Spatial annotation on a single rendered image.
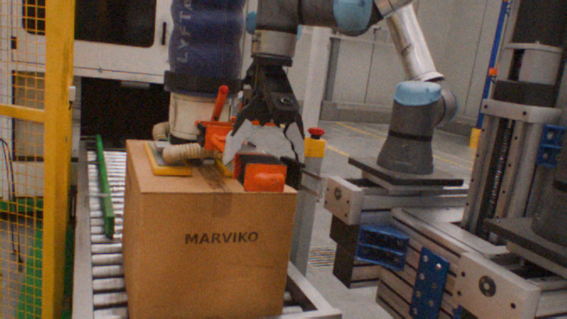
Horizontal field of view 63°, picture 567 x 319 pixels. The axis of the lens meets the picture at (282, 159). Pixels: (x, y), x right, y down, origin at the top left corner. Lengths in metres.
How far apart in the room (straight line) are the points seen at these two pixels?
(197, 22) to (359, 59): 10.36
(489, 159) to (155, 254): 0.82
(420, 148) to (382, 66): 10.74
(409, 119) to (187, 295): 0.72
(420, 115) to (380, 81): 10.76
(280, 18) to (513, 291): 0.57
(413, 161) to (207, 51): 0.62
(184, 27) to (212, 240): 0.57
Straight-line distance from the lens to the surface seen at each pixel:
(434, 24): 12.85
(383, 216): 1.22
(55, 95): 1.76
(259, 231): 1.22
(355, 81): 11.57
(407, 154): 1.23
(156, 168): 1.25
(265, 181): 0.79
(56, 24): 1.75
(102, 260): 1.74
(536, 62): 1.12
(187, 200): 1.14
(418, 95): 1.22
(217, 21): 1.30
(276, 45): 0.80
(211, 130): 1.12
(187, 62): 1.30
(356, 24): 0.78
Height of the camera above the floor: 1.28
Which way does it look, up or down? 12 degrees down
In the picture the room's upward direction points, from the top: 7 degrees clockwise
